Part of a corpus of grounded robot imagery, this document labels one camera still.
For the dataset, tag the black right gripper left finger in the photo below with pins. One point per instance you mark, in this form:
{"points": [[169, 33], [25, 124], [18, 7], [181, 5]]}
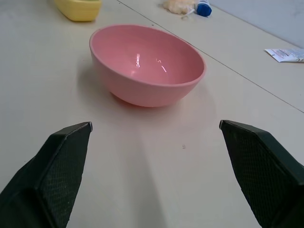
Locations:
{"points": [[59, 175]]}

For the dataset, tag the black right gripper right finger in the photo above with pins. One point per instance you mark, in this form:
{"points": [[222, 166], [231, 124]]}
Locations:
{"points": [[261, 171]]}

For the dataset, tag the blue capped white bottle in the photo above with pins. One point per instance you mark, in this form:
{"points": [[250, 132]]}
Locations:
{"points": [[204, 7]]}

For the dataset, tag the white printed packet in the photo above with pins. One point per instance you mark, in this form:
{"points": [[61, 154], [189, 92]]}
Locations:
{"points": [[285, 54]]}

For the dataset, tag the pink plastic bowl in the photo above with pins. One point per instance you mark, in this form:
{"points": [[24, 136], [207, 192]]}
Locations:
{"points": [[147, 64]]}

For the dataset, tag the pale yellow scouring sponge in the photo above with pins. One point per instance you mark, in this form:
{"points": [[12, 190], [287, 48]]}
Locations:
{"points": [[177, 6]]}

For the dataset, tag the yellow plastic container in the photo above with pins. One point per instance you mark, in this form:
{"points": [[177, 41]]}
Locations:
{"points": [[78, 9]]}

